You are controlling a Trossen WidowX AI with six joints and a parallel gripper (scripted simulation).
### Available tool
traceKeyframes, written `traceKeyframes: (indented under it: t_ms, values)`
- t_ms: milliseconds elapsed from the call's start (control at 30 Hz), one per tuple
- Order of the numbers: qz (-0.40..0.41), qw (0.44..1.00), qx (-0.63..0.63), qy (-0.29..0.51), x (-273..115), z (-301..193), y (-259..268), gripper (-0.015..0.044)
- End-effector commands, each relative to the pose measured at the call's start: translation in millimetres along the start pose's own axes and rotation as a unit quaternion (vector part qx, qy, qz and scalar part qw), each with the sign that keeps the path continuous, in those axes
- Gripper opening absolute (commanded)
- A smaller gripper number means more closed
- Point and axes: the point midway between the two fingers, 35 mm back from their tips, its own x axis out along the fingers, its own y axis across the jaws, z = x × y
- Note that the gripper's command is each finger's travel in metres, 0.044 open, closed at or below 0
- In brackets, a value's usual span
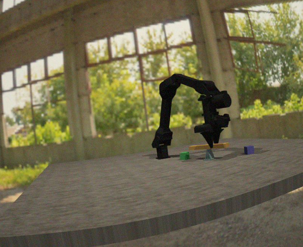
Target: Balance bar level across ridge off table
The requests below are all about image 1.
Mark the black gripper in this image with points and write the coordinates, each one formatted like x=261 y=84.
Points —
x=211 y=132

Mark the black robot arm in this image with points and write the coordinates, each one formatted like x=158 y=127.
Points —
x=214 y=99

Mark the green cube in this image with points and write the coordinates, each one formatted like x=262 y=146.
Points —
x=184 y=156

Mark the tan wooden bar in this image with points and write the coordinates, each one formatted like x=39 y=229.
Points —
x=215 y=145

